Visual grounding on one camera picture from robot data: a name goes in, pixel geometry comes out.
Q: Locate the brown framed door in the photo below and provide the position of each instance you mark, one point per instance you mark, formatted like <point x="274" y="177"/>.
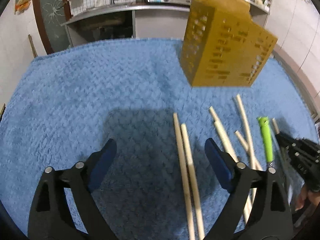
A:
<point x="50" y="17"/>

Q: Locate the grey utensil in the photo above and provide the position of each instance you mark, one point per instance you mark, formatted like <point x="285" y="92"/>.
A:
<point x="286" y="177"/>

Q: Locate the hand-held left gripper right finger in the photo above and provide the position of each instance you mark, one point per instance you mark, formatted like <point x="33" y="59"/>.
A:
<point x="218" y="162"/>

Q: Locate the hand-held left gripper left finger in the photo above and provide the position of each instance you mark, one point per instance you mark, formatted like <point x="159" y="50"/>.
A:
<point x="102" y="165"/>

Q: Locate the wooden broom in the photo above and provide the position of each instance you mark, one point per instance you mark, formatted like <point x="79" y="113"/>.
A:
<point x="32" y="46"/>

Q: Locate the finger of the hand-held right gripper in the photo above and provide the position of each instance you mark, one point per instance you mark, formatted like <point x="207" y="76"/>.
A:
<point x="287" y="142"/>
<point x="308" y="147"/>

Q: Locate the orange wall decoration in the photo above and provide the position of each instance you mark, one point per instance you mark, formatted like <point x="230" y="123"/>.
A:
<point x="22" y="2"/>

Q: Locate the blue fluffy blanket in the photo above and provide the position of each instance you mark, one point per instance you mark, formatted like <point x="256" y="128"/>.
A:
<point x="100" y="92"/>

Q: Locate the yellow perforated utensil holder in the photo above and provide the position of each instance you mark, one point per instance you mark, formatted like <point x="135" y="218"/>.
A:
<point x="220" y="55"/>

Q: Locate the person's right hand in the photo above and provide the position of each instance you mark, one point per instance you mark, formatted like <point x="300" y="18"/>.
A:
<point x="301" y="197"/>

